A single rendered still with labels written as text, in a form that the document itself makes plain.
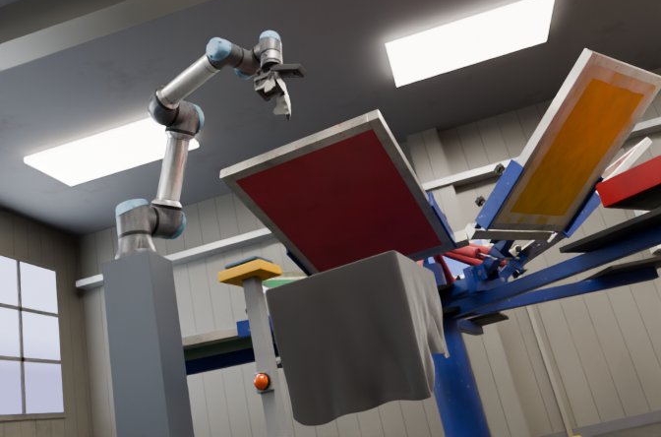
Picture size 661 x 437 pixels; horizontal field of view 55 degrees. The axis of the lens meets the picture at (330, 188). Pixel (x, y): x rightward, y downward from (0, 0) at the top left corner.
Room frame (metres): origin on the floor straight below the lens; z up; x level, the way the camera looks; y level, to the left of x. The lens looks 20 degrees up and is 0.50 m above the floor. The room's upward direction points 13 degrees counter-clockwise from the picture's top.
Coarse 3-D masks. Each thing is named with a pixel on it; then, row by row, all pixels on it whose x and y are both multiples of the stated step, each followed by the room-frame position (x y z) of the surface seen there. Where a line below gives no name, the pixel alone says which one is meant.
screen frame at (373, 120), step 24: (360, 120) 1.79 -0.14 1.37; (384, 120) 1.82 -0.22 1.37; (288, 144) 1.88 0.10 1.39; (312, 144) 1.85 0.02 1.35; (384, 144) 1.88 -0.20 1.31; (240, 168) 1.93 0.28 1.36; (264, 168) 1.93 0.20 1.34; (408, 168) 2.00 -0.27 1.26; (240, 192) 2.03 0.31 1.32; (264, 216) 2.16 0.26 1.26; (432, 216) 2.26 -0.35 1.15; (288, 240) 2.32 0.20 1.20
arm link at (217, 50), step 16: (208, 48) 1.80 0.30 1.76; (224, 48) 1.79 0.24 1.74; (240, 48) 1.85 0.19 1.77; (192, 64) 1.88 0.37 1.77; (208, 64) 1.84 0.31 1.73; (224, 64) 1.85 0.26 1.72; (176, 80) 1.92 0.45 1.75; (192, 80) 1.90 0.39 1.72; (160, 96) 1.97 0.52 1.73; (176, 96) 1.97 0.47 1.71; (160, 112) 2.02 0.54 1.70
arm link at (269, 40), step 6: (264, 36) 1.85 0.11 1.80; (270, 36) 1.85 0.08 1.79; (276, 36) 1.87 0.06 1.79; (264, 42) 1.85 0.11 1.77; (270, 42) 1.84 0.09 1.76; (276, 42) 1.85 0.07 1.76; (258, 48) 1.87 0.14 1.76; (264, 48) 1.84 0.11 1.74; (270, 48) 1.83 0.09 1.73; (276, 48) 1.84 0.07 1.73; (258, 54) 1.87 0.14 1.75
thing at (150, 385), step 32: (128, 256) 2.07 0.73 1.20; (160, 256) 2.14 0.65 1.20; (128, 288) 2.07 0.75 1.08; (160, 288) 2.11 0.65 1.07; (128, 320) 2.07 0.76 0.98; (160, 320) 2.09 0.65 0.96; (128, 352) 2.07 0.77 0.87; (160, 352) 2.06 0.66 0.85; (128, 384) 2.07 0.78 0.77; (160, 384) 2.06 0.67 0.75; (128, 416) 2.07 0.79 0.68; (160, 416) 2.06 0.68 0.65
